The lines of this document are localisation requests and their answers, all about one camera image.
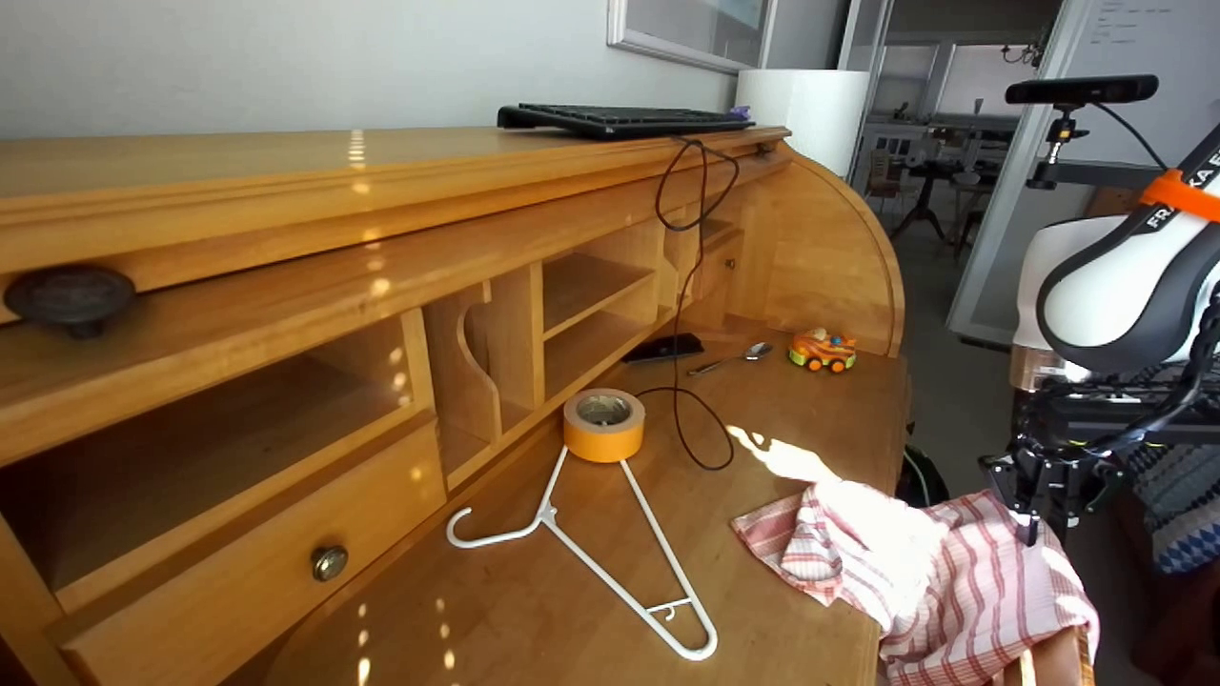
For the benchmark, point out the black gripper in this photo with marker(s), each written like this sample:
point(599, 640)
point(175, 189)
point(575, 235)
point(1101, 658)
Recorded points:
point(1081, 440)

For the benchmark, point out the red white striped cloth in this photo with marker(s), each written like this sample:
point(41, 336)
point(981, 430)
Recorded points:
point(878, 557)

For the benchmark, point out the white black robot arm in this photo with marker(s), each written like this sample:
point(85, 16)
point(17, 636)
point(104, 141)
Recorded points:
point(1118, 292)

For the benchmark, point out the wooden roll-top desk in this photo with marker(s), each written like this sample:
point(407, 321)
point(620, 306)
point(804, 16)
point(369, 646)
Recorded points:
point(801, 254)

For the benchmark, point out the wooden desk drawer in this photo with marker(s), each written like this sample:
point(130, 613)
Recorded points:
point(213, 584)

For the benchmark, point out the black round desk knob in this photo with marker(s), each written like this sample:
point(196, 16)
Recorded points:
point(69, 293)

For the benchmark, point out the black round object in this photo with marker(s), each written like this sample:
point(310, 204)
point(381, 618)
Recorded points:
point(925, 481)

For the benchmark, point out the wooden chair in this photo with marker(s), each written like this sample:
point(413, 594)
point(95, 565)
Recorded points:
point(1054, 664)

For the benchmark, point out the white partition panel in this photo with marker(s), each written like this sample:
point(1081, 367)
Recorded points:
point(1003, 254)

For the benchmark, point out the orange yellow toy car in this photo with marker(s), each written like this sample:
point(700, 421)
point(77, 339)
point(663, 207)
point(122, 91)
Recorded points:
point(820, 350)

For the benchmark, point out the small grey object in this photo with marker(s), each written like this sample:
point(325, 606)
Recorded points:
point(757, 350)

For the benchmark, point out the black stool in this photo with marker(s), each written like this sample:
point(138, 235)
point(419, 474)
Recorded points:
point(926, 193)

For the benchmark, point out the flat black device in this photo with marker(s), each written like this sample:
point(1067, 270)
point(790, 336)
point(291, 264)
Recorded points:
point(663, 345)

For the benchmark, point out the orange tape roll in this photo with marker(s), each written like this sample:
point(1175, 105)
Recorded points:
point(603, 435)

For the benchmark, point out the white plastic clothes hanger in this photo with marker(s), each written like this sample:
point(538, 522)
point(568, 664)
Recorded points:
point(554, 515)

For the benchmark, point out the black computer keyboard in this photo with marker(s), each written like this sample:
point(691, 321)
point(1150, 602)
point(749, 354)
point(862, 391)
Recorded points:
point(622, 120)

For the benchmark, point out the small metal drawer knob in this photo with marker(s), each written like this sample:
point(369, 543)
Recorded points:
point(327, 562)

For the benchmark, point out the wooden bed frame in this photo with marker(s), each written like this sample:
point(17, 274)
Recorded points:
point(1175, 628)

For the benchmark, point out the black bar camera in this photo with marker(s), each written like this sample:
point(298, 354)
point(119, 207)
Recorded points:
point(1081, 87)

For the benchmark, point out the white framed wall board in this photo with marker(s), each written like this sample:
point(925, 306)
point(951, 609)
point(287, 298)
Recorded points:
point(679, 39)

